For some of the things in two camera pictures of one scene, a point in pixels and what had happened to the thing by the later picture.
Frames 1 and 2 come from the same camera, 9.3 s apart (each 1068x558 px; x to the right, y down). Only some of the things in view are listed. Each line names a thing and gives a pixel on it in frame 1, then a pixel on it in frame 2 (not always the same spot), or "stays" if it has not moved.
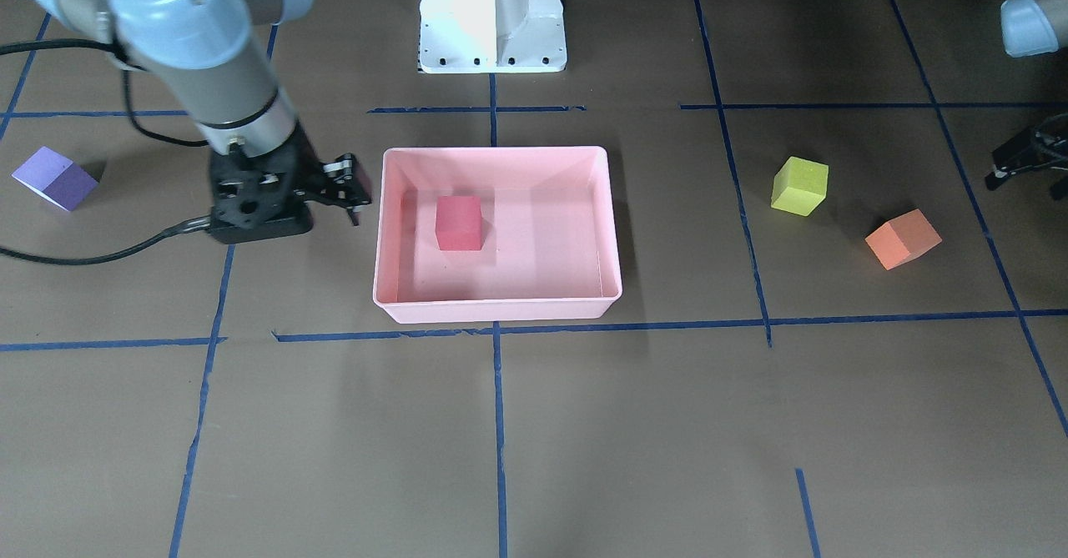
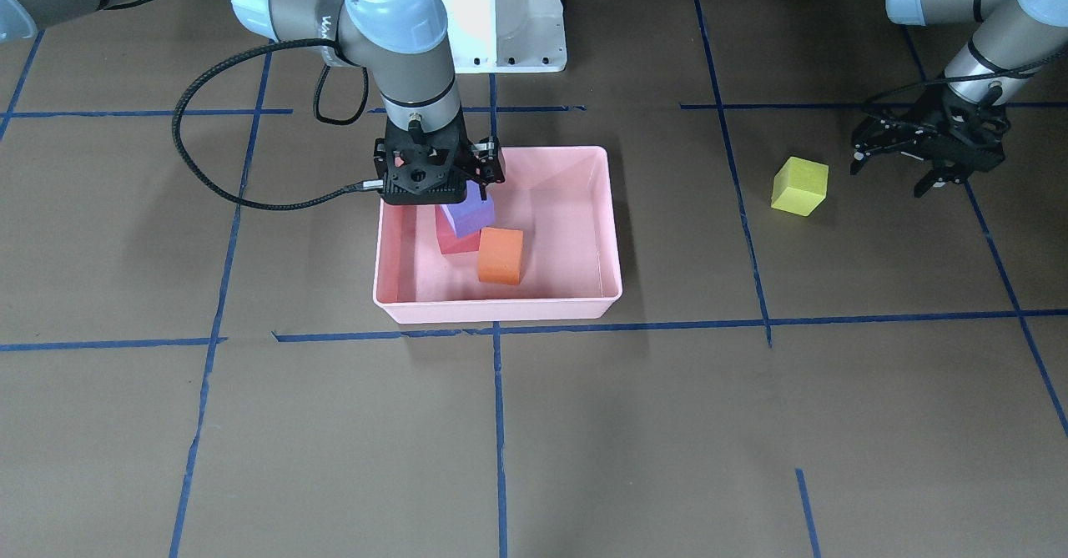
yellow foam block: (799, 186) stays
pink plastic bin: (548, 248) stays
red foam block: (458, 223) stays
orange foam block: (902, 238) to (500, 255)
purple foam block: (57, 178) to (472, 213)
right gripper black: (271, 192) to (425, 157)
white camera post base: (491, 15) stays
